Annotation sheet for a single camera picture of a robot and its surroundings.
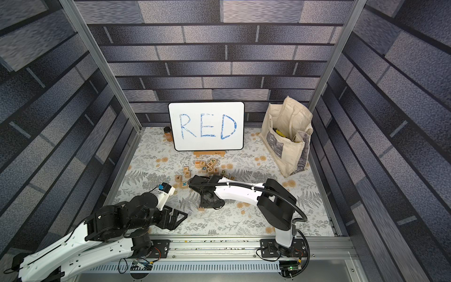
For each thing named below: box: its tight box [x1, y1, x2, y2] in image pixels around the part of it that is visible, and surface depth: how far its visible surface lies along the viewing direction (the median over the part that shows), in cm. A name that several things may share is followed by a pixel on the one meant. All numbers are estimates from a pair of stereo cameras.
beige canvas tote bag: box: [258, 95, 314, 178], surface depth 96 cm
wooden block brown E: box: [213, 166, 221, 176], surface depth 99 cm
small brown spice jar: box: [163, 126, 174, 143], surface depth 109 cm
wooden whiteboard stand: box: [193, 150, 226, 159], surface depth 105 cm
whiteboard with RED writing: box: [167, 101, 245, 152], surface depth 97 cm
